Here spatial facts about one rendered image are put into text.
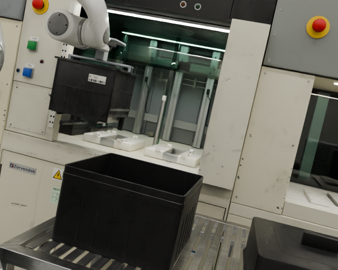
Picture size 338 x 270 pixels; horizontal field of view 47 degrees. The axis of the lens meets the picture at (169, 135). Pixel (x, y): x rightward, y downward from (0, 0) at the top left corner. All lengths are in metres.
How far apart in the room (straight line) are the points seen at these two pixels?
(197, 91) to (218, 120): 0.98
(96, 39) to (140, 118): 1.17
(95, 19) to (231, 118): 0.51
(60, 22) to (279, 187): 0.83
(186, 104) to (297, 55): 1.05
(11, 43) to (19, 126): 0.31
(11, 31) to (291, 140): 1.07
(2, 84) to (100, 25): 0.62
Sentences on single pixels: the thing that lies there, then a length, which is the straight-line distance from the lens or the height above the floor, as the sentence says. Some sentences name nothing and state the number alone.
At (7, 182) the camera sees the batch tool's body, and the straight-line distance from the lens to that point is 1.60.
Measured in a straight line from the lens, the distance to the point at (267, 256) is 0.81.
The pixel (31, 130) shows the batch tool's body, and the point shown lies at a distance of 1.53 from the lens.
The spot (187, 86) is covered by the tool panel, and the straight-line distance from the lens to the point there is 2.23.
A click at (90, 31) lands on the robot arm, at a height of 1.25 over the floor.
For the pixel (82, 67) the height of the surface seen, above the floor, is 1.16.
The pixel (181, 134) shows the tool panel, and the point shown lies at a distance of 2.23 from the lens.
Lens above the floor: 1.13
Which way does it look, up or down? 6 degrees down
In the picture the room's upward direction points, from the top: 12 degrees clockwise
